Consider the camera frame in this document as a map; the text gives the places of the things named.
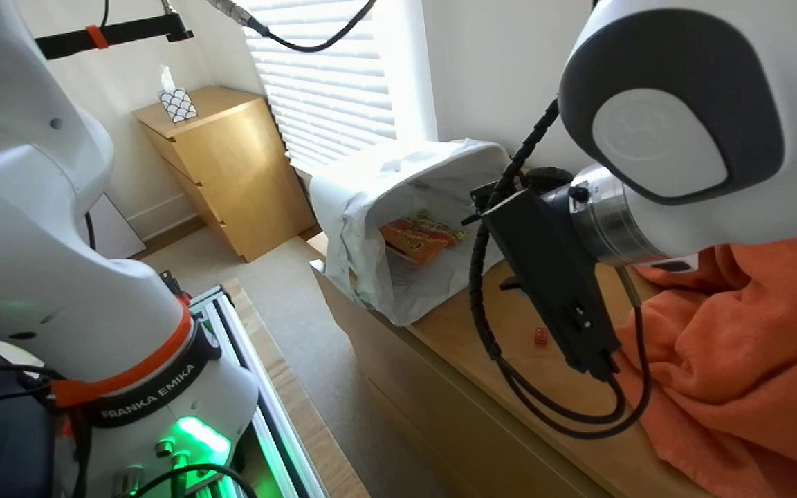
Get long wooden counter cabinet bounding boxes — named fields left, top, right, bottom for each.
left=312, top=184, right=715, bottom=498

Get black camera boom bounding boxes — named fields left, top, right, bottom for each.
left=32, top=8, right=197, bottom=63

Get bin lined with white bag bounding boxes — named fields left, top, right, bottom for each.
left=306, top=137, right=511, bottom=330

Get small wooden cabinet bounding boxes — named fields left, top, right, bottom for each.
left=131, top=83, right=319, bottom=263

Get orange snack packet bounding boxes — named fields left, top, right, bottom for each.
left=378, top=214, right=466, bottom=270

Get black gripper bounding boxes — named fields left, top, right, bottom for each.
left=460, top=181, right=626, bottom=386

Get orange fleece blanket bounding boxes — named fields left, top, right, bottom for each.
left=632, top=234, right=797, bottom=498

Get white window blinds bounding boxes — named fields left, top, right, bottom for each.
left=229, top=0, right=441, bottom=181

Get thin black cable grey plug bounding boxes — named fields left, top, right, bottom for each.
left=208, top=0, right=378, bottom=55

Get aluminium base frame rail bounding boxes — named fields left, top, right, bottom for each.
left=189, top=286, right=326, bottom=498

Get orange strap on arm base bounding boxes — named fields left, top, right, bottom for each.
left=50, top=300, right=198, bottom=438

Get patterned tissue box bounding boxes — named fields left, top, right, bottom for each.
left=156, top=63, right=198, bottom=128

